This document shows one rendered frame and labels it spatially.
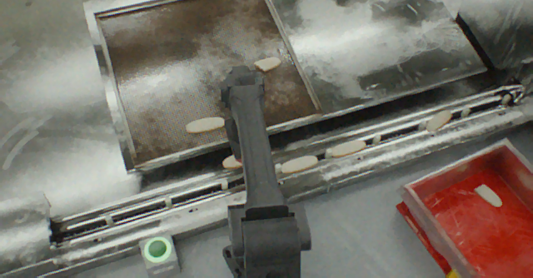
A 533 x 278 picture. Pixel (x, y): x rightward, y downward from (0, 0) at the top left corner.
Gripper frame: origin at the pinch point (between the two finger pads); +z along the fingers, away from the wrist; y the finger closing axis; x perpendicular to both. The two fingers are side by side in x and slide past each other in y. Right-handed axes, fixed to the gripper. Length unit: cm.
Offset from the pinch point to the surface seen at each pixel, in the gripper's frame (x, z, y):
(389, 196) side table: -33.2, 11.7, -15.3
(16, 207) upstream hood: 52, 2, 4
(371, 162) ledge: -31.4, 7.7, -6.9
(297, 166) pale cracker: -13.5, 8.1, -1.7
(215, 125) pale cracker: 3.2, 3.7, 13.7
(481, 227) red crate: -50, 11, -31
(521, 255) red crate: -55, 11, -40
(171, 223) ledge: 19.9, 7.5, -7.4
